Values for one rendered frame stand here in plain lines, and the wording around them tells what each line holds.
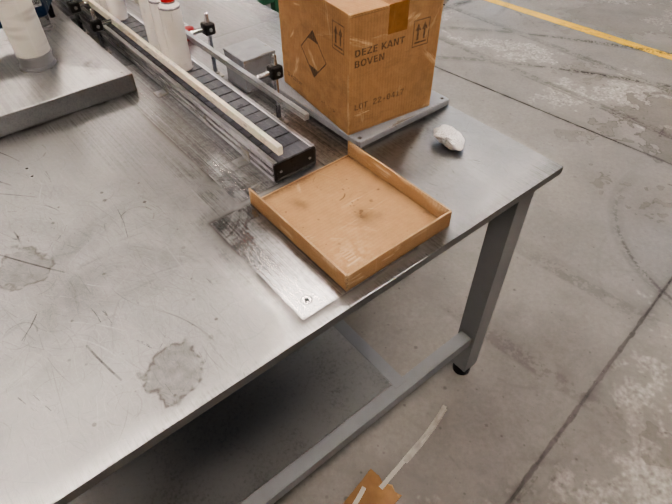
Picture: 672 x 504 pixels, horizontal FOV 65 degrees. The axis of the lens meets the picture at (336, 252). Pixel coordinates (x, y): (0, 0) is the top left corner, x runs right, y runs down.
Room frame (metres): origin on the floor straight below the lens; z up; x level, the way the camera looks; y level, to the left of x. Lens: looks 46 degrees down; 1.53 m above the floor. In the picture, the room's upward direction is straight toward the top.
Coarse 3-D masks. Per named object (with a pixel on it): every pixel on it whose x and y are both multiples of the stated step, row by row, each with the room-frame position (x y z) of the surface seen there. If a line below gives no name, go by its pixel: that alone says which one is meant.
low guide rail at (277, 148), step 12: (84, 0) 1.69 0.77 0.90; (108, 12) 1.56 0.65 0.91; (120, 24) 1.48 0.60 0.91; (132, 36) 1.42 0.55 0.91; (144, 48) 1.36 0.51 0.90; (168, 60) 1.26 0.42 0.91; (180, 72) 1.20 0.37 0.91; (192, 84) 1.16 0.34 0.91; (204, 96) 1.12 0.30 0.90; (216, 96) 1.09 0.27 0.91; (228, 108) 1.04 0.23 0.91; (240, 120) 1.00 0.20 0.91; (252, 132) 0.96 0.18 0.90; (264, 132) 0.94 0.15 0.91; (264, 144) 0.93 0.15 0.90; (276, 144) 0.90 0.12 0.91
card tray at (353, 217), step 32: (352, 160) 0.96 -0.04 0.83; (288, 192) 0.85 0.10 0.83; (320, 192) 0.85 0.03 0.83; (352, 192) 0.85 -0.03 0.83; (384, 192) 0.84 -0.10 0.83; (416, 192) 0.81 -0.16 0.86; (288, 224) 0.71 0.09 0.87; (320, 224) 0.75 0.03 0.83; (352, 224) 0.75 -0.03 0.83; (384, 224) 0.75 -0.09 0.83; (416, 224) 0.75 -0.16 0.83; (448, 224) 0.74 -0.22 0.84; (320, 256) 0.64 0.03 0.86; (352, 256) 0.66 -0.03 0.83; (384, 256) 0.64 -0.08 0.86
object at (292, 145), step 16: (80, 0) 1.75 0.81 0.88; (96, 16) 1.63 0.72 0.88; (128, 16) 1.62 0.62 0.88; (144, 32) 1.51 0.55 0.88; (160, 64) 1.31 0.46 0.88; (192, 64) 1.31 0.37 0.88; (176, 80) 1.23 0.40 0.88; (208, 80) 1.23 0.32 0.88; (224, 96) 1.15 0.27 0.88; (240, 96) 1.15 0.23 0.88; (240, 112) 1.08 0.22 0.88; (256, 112) 1.08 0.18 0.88; (240, 128) 1.01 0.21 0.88; (272, 128) 1.01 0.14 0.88; (256, 144) 0.95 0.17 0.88; (288, 144) 0.95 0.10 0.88; (304, 144) 0.95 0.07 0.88
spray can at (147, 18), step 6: (138, 0) 1.37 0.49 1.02; (144, 0) 1.36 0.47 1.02; (144, 6) 1.36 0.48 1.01; (144, 12) 1.36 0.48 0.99; (150, 12) 1.36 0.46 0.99; (144, 18) 1.36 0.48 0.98; (150, 18) 1.36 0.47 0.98; (144, 24) 1.37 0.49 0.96; (150, 24) 1.36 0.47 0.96; (150, 30) 1.36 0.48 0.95; (150, 36) 1.36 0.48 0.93; (156, 36) 1.36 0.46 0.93; (150, 42) 1.37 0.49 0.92; (156, 42) 1.36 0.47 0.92; (156, 48) 1.36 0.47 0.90
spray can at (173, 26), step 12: (168, 0) 1.27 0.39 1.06; (168, 12) 1.26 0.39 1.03; (180, 12) 1.28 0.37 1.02; (168, 24) 1.26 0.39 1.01; (180, 24) 1.27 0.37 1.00; (168, 36) 1.26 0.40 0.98; (180, 36) 1.27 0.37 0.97; (168, 48) 1.27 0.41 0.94; (180, 48) 1.26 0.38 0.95; (180, 60) 1.26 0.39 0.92
